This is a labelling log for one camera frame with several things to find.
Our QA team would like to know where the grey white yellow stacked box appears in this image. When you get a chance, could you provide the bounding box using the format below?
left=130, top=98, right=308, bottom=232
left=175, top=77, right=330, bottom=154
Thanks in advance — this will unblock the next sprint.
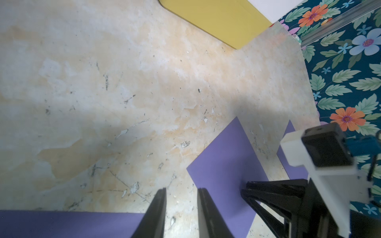
left=159, top=0, right=301, bottom=50

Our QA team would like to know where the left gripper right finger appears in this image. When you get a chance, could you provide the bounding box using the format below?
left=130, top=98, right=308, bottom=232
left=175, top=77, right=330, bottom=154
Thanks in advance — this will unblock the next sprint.
left=197, top=188, right=233, bottom=238

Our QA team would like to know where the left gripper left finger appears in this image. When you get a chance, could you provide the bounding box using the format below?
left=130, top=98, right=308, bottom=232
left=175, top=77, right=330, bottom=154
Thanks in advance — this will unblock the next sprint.
left=132, top=188, right=167, bottom=238

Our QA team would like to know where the purple paper square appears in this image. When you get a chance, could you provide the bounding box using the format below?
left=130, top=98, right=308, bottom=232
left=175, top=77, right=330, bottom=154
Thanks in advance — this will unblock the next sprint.
left=1, top=210, right=144, bottom=238
left=187, top=118, right=268, bottom=238
left=277, top=121, right=311, bottom=180

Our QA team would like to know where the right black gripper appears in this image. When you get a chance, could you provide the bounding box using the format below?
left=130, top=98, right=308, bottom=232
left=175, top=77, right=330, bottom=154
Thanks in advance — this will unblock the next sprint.
left=240, top=178, right=381, bottom=238

